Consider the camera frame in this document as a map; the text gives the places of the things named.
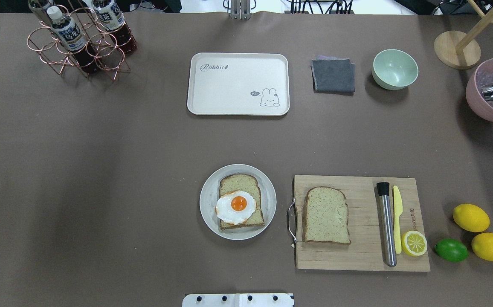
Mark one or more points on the white round plate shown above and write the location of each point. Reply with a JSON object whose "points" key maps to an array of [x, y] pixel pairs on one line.
{"points": [[210, 194]]}

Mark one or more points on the fried egg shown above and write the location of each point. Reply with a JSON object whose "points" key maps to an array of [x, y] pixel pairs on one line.
{"points": [[235, 207]]}

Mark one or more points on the plain bread slice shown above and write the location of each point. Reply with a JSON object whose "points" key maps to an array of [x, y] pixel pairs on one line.
{"points": [[326, 216]]}

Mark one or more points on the cream rabbit serving tray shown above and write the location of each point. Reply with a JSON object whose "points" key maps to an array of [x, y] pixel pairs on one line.
{"points": [[243, 84]]}

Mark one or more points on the folded grey cloth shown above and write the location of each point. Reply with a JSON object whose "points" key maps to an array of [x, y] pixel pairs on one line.
{"points": [[333, 75]]}

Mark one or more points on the pale green bowl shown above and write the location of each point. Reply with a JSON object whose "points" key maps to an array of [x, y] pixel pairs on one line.
{"points": [[394, 69]]}

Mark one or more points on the steel muddler black tip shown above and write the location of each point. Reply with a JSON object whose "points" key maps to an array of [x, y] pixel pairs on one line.
{"points": [[386, 222]]}

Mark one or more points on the half lemon slice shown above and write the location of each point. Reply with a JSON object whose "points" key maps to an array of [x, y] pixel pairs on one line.
{"points": [[414, 243]]}

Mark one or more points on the tea bottle right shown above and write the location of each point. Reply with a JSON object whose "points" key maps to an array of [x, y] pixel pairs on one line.
{"points": [[113, 20]]}

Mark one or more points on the tea bottle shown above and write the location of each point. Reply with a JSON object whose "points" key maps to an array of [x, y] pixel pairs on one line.
{"points": [[39, 8], [113, 20], [73, 39]]}

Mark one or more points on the tea bottle front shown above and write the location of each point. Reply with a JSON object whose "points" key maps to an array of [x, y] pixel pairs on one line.
{"points": [[73, 39]]}

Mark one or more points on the green lime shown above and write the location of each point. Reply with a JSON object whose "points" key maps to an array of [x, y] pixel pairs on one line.
{"points": [[451, 250]]}

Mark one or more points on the yellow lemon upper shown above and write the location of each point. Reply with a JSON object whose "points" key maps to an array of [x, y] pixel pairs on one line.
{"points": [[471, 218]]}

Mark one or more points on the yellow lemon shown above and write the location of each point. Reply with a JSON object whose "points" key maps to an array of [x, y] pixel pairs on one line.
{"points": [[482, 246], [471, 218]]}

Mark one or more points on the tea bottle back left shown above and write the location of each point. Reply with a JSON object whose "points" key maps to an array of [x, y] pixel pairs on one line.
{"points": [[39, 8]]}

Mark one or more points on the yellow lemon lower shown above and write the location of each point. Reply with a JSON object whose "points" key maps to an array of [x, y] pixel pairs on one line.
{"points": [[482, 246]]}

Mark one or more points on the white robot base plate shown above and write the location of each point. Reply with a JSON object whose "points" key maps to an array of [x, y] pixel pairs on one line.
{"points": [[239, 300]]}

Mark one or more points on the copper wire bottle rack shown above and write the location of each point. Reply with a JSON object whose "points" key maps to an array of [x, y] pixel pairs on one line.
{"points": [[109, 58]]}

